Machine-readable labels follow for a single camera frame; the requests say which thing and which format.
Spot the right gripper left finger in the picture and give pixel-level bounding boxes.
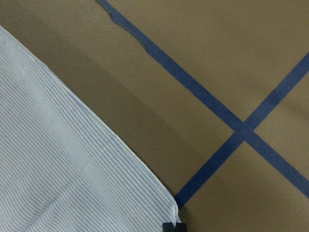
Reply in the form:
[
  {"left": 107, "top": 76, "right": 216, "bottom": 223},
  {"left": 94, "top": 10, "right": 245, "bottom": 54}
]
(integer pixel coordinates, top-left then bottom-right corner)
[{"left": 162, "top": 222, "right": 174, "bottom": 232}]

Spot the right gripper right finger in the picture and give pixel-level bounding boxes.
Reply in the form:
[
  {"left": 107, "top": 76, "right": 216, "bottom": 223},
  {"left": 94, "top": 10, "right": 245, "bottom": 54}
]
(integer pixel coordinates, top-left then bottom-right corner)
[{"left": 174, "top": 222, "right": 186, "bottom": 232}]

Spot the blue white striped shirt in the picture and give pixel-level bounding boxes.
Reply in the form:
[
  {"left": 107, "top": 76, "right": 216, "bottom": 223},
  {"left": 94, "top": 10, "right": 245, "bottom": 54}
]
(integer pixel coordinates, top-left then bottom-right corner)
[{"left": 0, "top": 29, "right": 181, "bottom": 232}]

